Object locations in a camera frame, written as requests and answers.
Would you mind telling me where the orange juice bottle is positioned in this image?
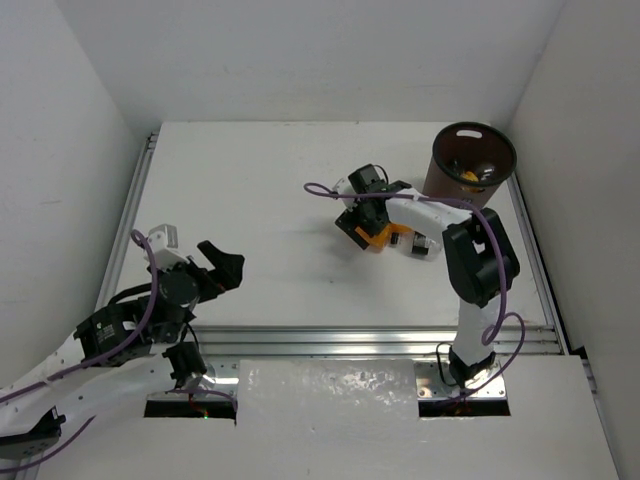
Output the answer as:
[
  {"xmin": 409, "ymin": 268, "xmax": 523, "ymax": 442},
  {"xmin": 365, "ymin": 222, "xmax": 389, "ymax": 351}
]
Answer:
[{"xmin": 355, "ymin": 224, "xmax": 392, "ymax": 250}]

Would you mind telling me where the clear bottle dark label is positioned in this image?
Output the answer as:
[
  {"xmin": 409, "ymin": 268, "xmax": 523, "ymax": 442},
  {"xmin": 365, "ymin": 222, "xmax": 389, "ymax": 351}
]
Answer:
[{"xmin": 389, "ymin": 231, "xmax": 442, "ymax": 261}]

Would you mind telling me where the clear bottle orange label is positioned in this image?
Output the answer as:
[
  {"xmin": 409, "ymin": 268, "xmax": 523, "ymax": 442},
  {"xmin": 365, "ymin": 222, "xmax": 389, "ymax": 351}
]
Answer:
[{"xmin": 461, "ymin": 171, "xmax": 479, "ymax": 182}]

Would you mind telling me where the clear bottle black cap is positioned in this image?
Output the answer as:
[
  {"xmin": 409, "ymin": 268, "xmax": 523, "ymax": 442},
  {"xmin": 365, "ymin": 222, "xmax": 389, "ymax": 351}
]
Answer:
[{"xmin": 475, "ymin": 163, "xmax": 501, "ymax": 183}]

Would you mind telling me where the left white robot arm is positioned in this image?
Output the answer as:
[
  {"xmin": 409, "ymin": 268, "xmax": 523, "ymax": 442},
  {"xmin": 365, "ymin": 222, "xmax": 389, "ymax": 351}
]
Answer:
[{"xmin": 1, "ymin": 233, "xmax": 245, "ymax": 461}]

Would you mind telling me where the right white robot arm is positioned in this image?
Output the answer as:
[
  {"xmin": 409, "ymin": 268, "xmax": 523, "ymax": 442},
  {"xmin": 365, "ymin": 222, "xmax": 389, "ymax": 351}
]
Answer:
[{"xmin": 330, "ymin": 164, "xmax": 520, "ymax": 388}]

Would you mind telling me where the brown plastic waste bin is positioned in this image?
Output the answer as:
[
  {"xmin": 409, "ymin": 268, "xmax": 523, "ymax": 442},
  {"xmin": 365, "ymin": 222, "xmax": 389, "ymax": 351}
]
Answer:
[{"xmin": 422, "ymin": 122, "xmax": 517, "ymax": 208}]

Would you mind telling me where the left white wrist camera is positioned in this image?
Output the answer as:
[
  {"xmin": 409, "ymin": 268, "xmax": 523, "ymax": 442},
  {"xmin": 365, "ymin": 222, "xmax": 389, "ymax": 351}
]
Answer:
[{"xmin": 146, "ymin": 224, "xmax": 187, "ymax": 271}]

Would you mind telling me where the aluminium front rail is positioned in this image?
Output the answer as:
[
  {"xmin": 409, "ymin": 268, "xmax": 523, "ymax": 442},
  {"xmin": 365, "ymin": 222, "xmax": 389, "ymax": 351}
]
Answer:
[{"xmin": 189, "ymin": 325, "xmax": 561, "ymax": 359}]

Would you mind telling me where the aluminium rail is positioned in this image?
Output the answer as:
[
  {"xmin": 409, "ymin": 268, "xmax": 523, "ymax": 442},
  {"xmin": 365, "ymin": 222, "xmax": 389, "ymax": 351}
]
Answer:
[
  {"xmin": 507, "ymin": 175, "xmax": 571, "ymax": 355},
  {"xmin": 96, "ymin": 130, "xmax": 159, "ymax": 309},
  {"xmin": 189, "ymin": 325, "xmax": 561, "ymax": 359}
]

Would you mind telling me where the aluminium left rail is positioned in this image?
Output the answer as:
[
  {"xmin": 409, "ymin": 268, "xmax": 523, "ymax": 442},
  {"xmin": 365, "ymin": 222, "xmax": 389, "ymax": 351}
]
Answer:
[{"xmin": 96, "ymin": 130, "xmax": 159, "ymax": 309}]

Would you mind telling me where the aluminium right rail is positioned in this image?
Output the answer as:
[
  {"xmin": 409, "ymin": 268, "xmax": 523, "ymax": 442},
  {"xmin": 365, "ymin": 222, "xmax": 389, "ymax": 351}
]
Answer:
[{"xmin": 507, "ymin": 175, "xmax": 571, "ymax": 355}]

